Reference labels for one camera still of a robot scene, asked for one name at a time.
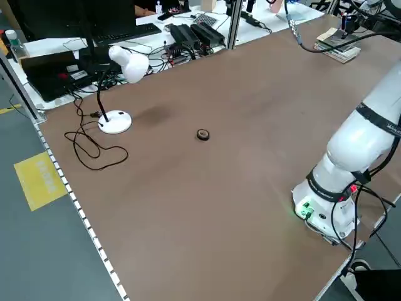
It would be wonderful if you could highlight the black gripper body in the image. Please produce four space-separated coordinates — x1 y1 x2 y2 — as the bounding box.
341 13 362 34

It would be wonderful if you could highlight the dark book with hands cover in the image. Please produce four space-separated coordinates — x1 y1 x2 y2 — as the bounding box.
316 27 358 53

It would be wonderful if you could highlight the green and white book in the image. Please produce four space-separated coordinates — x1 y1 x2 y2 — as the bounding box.
314 41 360 65

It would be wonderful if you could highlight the pale green sheet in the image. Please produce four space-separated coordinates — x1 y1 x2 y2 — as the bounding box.
285 11 307 23

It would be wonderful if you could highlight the white bench table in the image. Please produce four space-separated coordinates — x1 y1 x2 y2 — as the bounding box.
6 8 233 111
239 0 333 46

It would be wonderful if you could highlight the black adapter yellow label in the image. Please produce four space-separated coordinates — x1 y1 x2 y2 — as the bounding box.
240 12 261 27

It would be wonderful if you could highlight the dark finned power supply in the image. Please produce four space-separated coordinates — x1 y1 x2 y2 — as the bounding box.
190 22 226 45
169 24 201 48

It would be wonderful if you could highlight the perforated metal plate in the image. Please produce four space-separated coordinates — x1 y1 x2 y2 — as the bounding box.
192 13 218 26

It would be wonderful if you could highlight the black keyboard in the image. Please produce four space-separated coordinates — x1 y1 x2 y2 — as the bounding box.
93 23 163 44

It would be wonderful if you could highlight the white round stand base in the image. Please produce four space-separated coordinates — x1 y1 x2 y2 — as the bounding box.
95 45 150 135

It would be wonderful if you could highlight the black chair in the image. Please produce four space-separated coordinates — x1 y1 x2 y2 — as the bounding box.
346 259 401 301

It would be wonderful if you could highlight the black monitor stand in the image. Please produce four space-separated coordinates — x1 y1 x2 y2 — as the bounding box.
77 0 111 65

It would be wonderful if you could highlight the black computer monitor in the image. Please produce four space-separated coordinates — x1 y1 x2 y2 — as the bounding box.
9 0 137 42

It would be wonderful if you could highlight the black flat device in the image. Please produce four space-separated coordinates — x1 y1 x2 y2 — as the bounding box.
20 51 95 103

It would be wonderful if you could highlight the clear bottle white cap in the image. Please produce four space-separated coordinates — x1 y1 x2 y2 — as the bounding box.
4 29 26 61

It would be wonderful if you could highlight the black arm cable silver plug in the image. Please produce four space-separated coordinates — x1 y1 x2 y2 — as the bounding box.
284 0 401 54

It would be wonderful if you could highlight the aluminium frame post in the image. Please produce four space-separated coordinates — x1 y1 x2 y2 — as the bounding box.
0 51 47 122
226 0 244 51

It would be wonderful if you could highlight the black lamp cable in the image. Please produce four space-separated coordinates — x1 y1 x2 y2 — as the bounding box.
64 96 130 172

